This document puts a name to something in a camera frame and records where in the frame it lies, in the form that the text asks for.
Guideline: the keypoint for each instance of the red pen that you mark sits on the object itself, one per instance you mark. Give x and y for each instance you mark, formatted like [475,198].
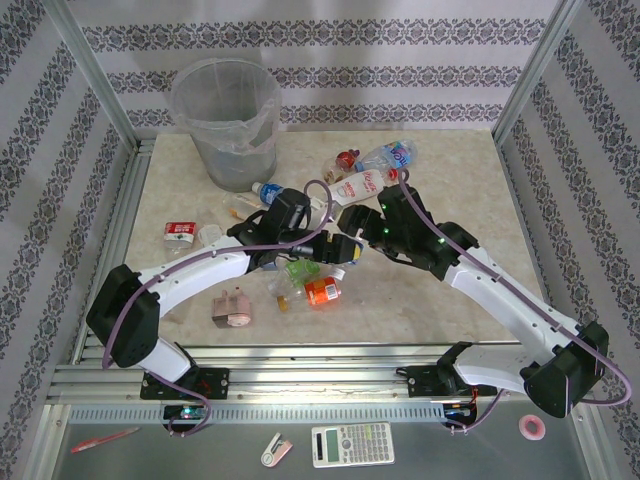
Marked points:
[105,440]

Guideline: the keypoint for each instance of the aluminium side rail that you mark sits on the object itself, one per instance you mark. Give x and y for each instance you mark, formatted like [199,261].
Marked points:
[117,225]

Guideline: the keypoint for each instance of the white label bottle red cap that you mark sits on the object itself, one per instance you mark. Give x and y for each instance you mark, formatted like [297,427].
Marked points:
[357,186]

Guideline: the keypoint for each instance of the pink tape roll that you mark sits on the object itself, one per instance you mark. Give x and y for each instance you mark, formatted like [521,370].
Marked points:
[521,429]

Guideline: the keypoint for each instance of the white scientific calculator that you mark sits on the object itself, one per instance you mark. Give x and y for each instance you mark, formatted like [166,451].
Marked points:
[352,445]

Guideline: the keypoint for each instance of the clear bottle orange white label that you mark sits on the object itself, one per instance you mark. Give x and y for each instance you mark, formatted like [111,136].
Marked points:
[245,204]

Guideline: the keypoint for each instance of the green label clear bottle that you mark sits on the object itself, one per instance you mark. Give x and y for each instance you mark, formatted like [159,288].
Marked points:
[300,270]

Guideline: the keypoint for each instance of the blue label bottle white cap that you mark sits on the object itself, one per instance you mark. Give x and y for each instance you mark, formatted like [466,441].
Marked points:
[267,192]

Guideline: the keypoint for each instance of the clear plastic bin liner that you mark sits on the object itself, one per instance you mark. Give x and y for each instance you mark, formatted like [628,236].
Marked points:
[262,130]

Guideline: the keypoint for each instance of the wide-mouth bottle white label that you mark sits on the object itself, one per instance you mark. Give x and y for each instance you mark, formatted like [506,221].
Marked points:
[210,234]

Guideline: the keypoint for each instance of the orange label bottle yellow cap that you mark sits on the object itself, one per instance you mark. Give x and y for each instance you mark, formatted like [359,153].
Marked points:
[320,292]

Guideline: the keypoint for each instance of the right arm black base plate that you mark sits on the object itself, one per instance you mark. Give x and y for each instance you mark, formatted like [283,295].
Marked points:
[420,382]

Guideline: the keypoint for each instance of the small brown bottle red cap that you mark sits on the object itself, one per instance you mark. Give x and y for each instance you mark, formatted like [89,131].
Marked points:
[345,159]

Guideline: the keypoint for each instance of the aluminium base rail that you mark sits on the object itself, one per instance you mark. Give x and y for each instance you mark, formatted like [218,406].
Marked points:
[310,372]

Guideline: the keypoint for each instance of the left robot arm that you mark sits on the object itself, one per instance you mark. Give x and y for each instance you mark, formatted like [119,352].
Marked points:
[200,277]

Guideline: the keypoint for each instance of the clear bottle blue red label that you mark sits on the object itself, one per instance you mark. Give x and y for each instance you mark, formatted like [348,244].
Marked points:
[397,154]

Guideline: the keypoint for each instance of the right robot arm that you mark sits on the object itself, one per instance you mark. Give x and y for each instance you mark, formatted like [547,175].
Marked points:
[510,300]

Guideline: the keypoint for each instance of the aluminium frame post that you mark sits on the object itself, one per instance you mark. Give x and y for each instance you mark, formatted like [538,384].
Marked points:
[531,75]
[95,75]

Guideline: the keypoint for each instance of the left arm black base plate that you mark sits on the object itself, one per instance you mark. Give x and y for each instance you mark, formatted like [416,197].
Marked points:
[215,382]

